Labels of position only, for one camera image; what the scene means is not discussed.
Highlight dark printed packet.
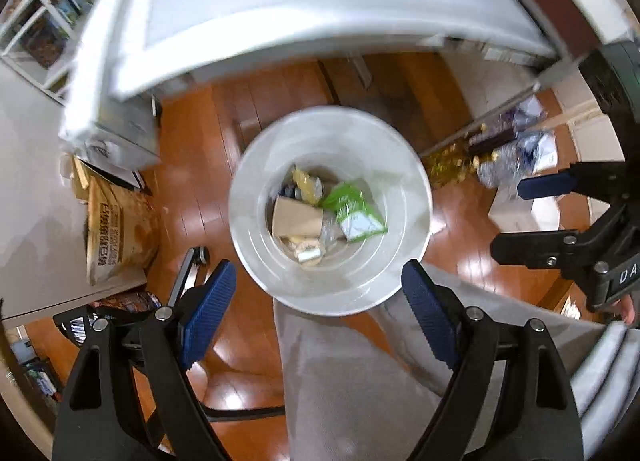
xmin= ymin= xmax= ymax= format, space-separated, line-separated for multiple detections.
xmin=87 ymin=291 xmax=162 ymax=314

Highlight person's grey pants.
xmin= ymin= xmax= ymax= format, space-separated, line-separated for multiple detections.
xmin=274 ymin=263 xmax=626 ymax=461

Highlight brown paper sack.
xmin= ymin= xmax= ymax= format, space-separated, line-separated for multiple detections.
xmin=86 ymin=176 xmax=161 ymax=287

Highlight gold foil wrapping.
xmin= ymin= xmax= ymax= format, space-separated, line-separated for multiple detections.
xmin=420 ymin=123 xmax=501 ymax=189

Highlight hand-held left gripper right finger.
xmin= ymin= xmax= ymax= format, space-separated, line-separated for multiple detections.
xmin=400 ymin=258 xmax=586 ymax=461

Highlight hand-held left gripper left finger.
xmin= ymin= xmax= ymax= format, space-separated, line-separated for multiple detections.
xmin=52 ymin=258 xmax=238 ymax=461

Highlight flat cardboard pieces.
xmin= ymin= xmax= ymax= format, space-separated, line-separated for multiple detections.
xmin=60 ymin=153 xmax=98 ymax=204

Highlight white low cabinet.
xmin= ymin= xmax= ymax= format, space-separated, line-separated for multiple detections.
xmin=0 ymin=61 xmax=148 ymax=324

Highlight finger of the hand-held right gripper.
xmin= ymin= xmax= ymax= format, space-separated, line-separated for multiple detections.
xmin=490 ymin=201 xmax=636 ymax=272
xmin=517 ymin=161 xmax=633 ymax=206

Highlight white metal shelf rack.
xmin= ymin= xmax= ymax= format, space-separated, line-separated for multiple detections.
xmin=0 ymin=0 xmax=126 ymax=102

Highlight white round plastic bin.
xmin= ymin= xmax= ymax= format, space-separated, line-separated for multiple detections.
xmin=228 ymin=106 xmax=433 ymax=316

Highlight white cardboard box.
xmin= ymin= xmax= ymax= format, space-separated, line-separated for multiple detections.
xmin=440 ymin=48 xmax=543 ymax=116

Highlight white panelled cabinet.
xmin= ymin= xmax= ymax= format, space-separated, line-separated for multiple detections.
xmin=542 ymin=86 xmax=626 ymax=162

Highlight assorted packaged goods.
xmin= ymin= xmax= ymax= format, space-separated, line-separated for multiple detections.
xmin=10 ymin=0 xmax=101 ymax=66

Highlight green and white packet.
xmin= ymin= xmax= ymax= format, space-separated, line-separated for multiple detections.
xmin=320 ymin=181 xmax=389 ymax=242

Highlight crumpled clear plastic bag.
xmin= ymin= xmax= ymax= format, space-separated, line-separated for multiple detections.
xmin=477 ymin=128 xmax=558 ymax=189

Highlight brown cardboard piece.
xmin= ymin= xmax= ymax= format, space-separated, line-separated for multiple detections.
xmin=271 ymin=196 xmax=325 ymax=239

